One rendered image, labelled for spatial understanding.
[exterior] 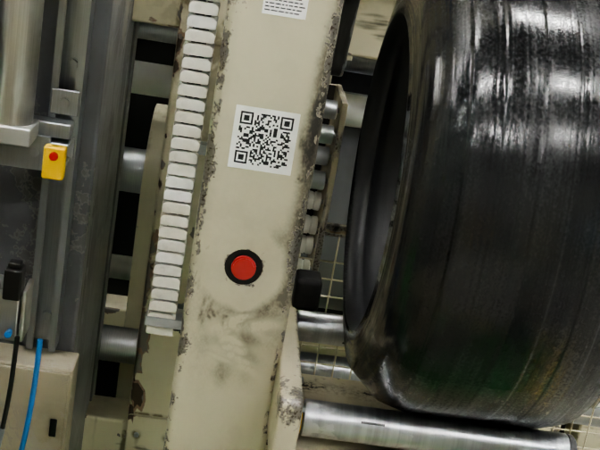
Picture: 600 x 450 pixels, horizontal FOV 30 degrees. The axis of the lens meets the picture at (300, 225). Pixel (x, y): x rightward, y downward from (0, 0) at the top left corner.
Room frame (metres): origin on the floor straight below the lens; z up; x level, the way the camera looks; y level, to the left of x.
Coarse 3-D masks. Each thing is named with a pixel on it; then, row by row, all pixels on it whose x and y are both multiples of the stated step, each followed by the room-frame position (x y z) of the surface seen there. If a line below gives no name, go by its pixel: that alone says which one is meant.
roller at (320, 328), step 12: (300, 312) 1.50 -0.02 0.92; (312, 312) 1.50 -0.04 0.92; (324, 312) 1.51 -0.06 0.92; (300, 324) 1.48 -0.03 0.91; (312, 324) 1.48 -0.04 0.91; (324, 324) 1.49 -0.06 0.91; (336, 324) 1.49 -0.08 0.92; (300, 336) 1.48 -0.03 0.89; (312, 336) 1.48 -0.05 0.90; (324, 336) 1.48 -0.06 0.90; (336, 336) 1.48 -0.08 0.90
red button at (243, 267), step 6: (240, 258) 1.27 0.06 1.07; (246, 258) 1.27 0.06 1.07; (234, 264) 1.26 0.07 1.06; (240, 264) 1.26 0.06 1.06; (246, 264) 1.26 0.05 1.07; (252, 264) 1.26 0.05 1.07; (234, 270) 1.26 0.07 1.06; (240, 270) 1.26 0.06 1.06; (246, 270) 1.26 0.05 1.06; (252, 270) 1.26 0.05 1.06; (240, 276) 1.26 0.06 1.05; (246, 276) 1.26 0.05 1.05; (252, 276) 1.27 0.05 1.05
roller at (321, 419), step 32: (320, 416) 1.21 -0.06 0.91; (352, 416) 1.21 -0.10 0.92; (384, 416) 1.22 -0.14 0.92; (416, 416) 1.23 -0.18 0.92; (416, 448) 1.22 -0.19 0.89; (448, 448) 1.22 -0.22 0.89; (480, 448) 1.22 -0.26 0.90; (512, 448) 1.22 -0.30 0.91; (544, 448) 1.23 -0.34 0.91; (576, 448) 1.24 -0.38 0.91
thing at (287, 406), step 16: (288, 320) 1.40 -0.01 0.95; (288, 336) 1.34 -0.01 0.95; (288, 352) 1.29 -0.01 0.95; (288, 368) 1.25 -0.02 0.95; (288, 384) 1.20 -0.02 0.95; (272, 400) 1.26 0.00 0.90; (288, 400) 1.17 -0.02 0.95; (272, 416) 1.22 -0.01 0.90; (288, 416) 1.16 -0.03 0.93; (272, 432) 1.18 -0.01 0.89; (288, 432) 1.16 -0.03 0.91; (272, 448) 1.16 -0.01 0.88; (288, 448) 1.16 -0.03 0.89
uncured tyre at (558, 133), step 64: (448, 0) 1.25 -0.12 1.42; (512, 0) 1.23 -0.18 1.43; (576, 0) 1.25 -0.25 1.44; (384, 64) 1.53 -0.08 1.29; (448, 64) 1.17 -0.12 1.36; (512, 64) 1.16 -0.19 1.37; (576, 64) 1.17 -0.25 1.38; (384, 128) 1.62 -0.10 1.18; (448, 128) 1.13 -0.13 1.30; (512, 128) 1.12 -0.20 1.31; (576, 128) 1.13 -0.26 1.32; (384, 192) 1.61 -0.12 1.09; (448, 192) 1.10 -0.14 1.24; (512, 192) 1.10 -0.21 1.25; (576, 192) 1.10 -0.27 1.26; (384, 256) 1.16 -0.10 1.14; (448, 256) 1.09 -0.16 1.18; (512, 256) 1.09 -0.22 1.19; (576, 256) 1.09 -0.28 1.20; (384, 320) 1.14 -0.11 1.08; (448, 320) 1.09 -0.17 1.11; (512, 320) 1.09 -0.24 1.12; (576, 320) 1.10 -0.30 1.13; (384, 384) 1.19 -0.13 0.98; (448, 384) 1.14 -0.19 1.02; (512, 384) 1.13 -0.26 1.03; (576, 384) 1.13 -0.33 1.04
